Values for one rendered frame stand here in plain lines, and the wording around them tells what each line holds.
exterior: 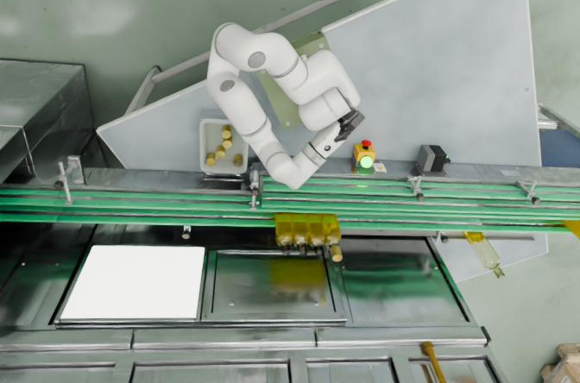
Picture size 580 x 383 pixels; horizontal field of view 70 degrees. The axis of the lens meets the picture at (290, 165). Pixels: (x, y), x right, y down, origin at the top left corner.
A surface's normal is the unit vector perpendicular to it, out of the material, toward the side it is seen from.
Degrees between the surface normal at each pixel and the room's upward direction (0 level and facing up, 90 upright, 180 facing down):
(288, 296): 90
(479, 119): 0
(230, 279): 90
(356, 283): 91
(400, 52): 0
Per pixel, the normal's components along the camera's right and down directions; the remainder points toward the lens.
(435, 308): 0.10, -0.84
